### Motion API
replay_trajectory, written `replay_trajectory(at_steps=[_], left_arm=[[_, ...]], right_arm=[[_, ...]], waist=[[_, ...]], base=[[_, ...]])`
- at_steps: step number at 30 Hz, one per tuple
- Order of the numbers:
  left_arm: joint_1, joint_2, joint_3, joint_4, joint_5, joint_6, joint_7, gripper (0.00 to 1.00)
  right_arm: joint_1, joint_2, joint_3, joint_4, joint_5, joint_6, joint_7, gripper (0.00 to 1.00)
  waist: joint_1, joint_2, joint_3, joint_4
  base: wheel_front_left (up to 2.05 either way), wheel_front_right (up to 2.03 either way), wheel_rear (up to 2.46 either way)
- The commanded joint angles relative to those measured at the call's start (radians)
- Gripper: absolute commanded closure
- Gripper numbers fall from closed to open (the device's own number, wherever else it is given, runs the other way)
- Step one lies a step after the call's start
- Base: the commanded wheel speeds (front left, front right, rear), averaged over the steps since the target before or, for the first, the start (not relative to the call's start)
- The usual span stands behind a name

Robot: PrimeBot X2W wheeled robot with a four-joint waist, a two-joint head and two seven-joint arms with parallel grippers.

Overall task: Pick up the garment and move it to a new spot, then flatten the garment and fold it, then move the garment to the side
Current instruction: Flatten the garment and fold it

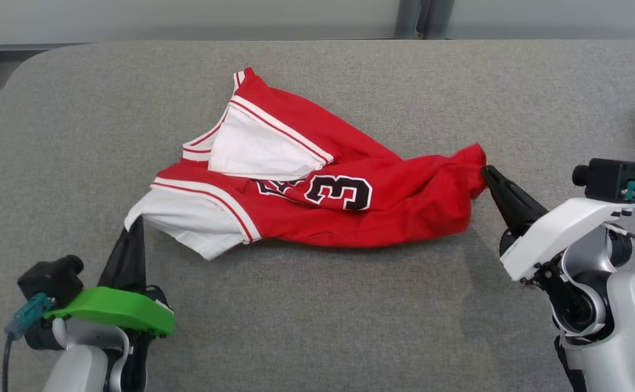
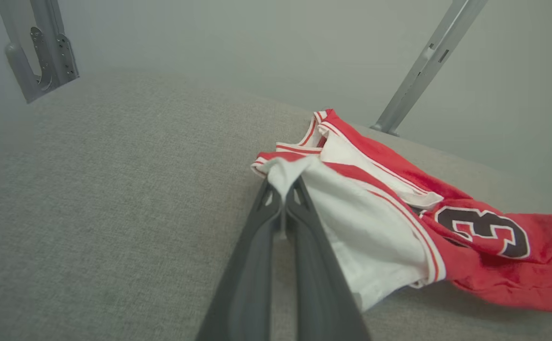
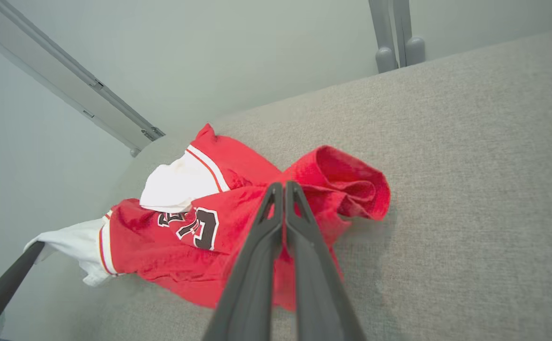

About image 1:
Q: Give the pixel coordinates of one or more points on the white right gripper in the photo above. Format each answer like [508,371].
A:
[557,234]

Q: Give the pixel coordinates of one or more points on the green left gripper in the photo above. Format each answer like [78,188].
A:
[116,310]

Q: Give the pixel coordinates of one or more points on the red white basketball jersey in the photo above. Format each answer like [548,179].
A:
[404,207]

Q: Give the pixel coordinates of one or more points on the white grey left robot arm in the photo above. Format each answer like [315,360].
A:
[78,370]

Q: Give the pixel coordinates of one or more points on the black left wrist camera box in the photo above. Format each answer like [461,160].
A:
[50,277]

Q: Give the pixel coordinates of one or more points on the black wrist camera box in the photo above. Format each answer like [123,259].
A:
[609,179]
[50,277]

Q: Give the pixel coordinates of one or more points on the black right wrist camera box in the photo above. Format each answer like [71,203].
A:
[609,179]

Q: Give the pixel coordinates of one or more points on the teal left camera connector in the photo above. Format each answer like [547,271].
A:
[29,313]

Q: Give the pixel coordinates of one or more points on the grey upright post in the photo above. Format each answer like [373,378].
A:
[409,19]
[438,19]

